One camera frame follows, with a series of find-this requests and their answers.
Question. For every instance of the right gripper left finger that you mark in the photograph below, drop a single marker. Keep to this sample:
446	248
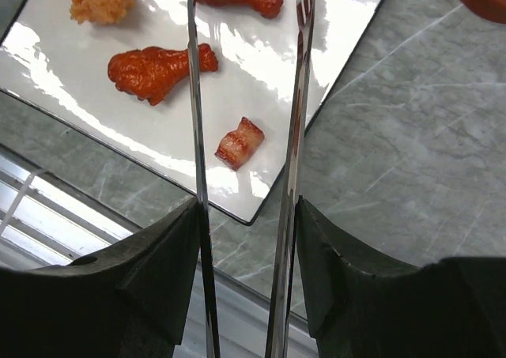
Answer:
127	300

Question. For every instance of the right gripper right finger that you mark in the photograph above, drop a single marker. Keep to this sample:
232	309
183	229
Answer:
361	302

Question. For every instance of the metal tongs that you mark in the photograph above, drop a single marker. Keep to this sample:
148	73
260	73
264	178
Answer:
280	300

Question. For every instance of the braised pork belly cube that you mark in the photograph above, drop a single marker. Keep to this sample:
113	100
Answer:
238	146

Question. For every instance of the large orange drumstick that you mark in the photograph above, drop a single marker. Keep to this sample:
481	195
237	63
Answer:
149	74

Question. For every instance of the white square plate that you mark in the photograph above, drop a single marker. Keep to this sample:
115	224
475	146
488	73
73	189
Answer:
211	94

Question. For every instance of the aluminium rail frame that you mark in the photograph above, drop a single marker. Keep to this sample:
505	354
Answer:
45	221

